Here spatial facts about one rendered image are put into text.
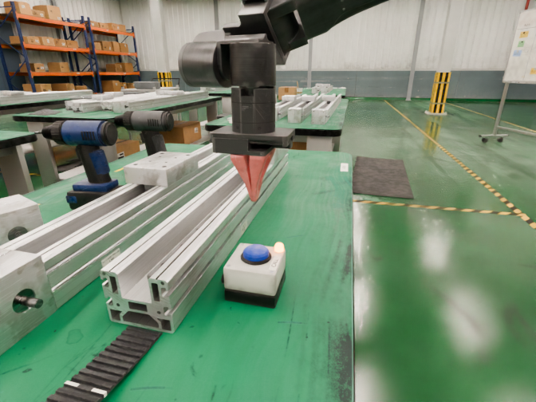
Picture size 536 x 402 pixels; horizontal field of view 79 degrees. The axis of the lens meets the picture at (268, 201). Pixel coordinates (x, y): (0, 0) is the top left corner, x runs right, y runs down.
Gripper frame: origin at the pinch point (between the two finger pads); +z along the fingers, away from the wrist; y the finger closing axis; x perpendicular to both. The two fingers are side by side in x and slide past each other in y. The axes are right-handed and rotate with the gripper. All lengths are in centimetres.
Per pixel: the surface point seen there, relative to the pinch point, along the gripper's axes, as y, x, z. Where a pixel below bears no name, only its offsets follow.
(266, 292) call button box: -2.7, 4.1, 13.4
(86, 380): 12.8, 21.9, 14.7
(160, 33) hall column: 583, -973, -127
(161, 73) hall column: 594, -971, -10
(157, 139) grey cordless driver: 44, -45, 3
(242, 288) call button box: 0.9, 4.0, 13.4
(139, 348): 10.4, 15.9, 15.6
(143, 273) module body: 15.2, 7.0, 11.3
